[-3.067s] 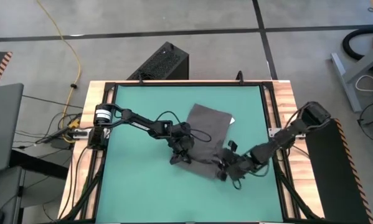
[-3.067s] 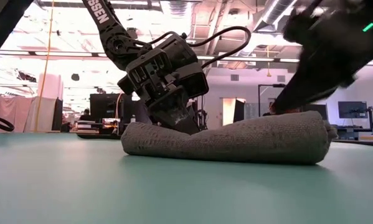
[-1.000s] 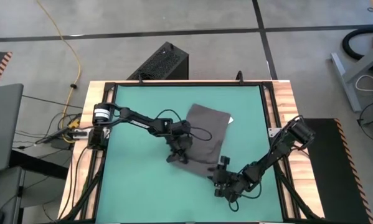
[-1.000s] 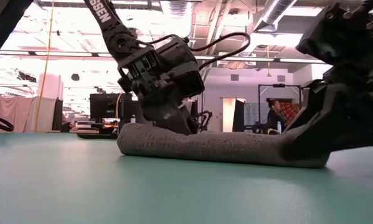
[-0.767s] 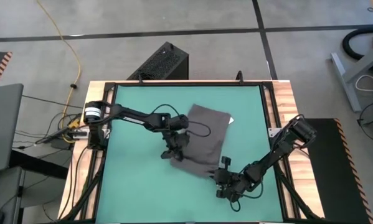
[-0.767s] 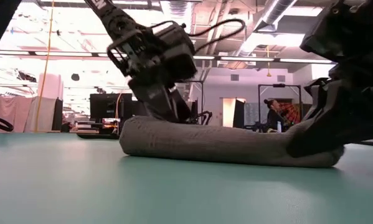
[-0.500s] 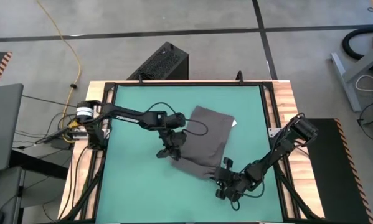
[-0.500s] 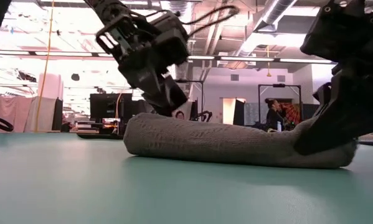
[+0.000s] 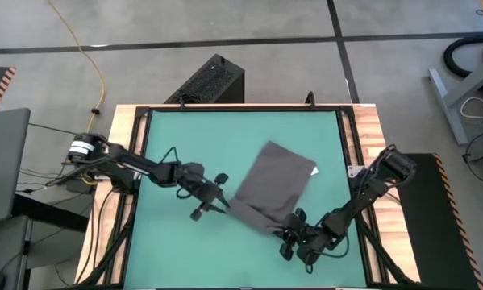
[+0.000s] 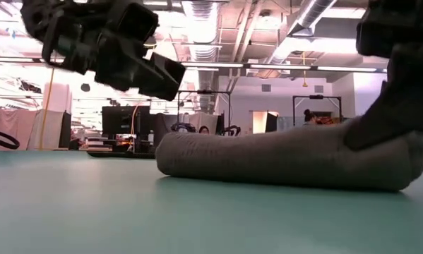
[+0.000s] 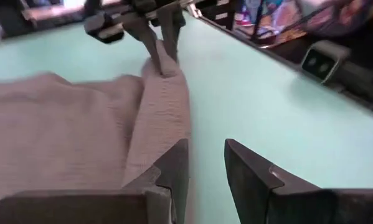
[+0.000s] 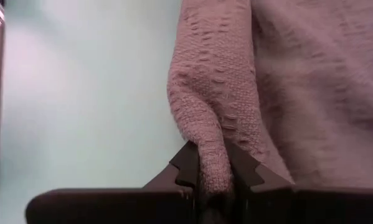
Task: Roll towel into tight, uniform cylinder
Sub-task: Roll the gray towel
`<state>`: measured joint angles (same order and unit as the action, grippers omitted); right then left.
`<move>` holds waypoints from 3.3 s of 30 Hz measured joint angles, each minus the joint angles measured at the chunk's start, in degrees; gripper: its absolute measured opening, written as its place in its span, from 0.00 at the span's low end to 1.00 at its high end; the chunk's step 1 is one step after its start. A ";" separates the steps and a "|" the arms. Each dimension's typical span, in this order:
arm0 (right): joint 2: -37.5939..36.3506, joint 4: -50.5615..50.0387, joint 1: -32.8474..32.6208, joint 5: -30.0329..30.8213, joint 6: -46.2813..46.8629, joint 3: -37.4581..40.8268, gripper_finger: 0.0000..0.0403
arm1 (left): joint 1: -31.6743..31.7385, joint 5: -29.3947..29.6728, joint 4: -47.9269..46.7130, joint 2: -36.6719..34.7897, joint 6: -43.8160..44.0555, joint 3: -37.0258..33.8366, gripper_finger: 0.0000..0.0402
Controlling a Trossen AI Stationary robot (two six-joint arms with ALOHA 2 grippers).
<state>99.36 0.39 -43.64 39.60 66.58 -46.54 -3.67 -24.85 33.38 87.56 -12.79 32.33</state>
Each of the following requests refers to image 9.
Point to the black frame clamp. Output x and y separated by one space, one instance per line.
311 100

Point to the large black striped-edge mat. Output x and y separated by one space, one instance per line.
430 225

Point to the grey laptop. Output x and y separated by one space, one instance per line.
3 161

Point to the black metal beam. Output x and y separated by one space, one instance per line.
47 211

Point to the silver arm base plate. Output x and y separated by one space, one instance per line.
353 171

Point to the grey side cabinet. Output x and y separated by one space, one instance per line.
3 249

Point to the black metal table frame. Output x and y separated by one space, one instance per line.
245 108

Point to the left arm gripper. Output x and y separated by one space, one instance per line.
208 192

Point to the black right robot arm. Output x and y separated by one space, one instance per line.
370 187

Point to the grey metal desk leg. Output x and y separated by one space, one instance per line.
450 117

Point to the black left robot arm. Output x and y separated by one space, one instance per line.
144 167

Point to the grey-brown towel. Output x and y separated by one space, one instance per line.
273 185

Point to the green table mat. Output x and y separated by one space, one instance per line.
209 133

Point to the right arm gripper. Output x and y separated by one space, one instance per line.
305 239

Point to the black perforated computer tower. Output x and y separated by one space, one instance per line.
213 80

